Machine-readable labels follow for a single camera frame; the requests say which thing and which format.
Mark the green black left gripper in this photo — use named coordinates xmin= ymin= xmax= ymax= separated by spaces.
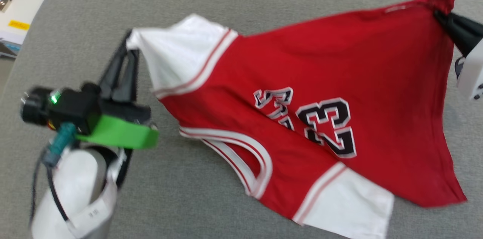
xmin=21 ymin=29 xmax=159 ymax=150

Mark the red white basketball jersey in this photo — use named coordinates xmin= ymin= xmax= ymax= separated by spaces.
xmin=126 ymin=0 xmax=468 ymax=239

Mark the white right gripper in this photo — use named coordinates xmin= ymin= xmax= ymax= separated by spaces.
xmin=434 ymin=11 xmax=483 ymax=101

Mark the thin black cable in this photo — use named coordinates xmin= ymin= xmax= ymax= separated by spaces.
xmin=46 ymin=165 xmax=73 ymax=224

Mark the teal connector with black cable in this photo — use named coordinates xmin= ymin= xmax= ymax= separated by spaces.
xmin=29 ymin=122 xmax=78 ymax=232

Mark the yellow sticker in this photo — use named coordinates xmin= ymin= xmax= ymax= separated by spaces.
xmin=8 ymin=20 xmax=31 ymax=31

